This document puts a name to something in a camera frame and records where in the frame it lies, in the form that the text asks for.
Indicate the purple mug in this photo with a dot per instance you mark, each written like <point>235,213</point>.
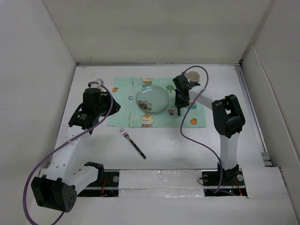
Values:
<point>193,76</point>

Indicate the silver fork dark handle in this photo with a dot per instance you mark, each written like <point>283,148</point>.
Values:
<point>126,135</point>

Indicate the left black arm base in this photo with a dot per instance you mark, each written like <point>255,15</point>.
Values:
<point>106,184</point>

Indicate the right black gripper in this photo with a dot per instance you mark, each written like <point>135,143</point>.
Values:
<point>179,103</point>

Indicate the pale green glass plate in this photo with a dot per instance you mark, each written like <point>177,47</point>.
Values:
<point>152,99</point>

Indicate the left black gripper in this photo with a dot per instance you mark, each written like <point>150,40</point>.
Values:
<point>105,96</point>

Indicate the green cartoon print cloth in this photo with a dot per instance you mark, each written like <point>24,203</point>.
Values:
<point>140,113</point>

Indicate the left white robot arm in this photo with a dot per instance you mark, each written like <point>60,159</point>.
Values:
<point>59,185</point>

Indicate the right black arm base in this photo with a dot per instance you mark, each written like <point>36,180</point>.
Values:
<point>231,183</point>

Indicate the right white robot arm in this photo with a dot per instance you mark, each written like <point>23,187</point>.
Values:
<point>228,119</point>

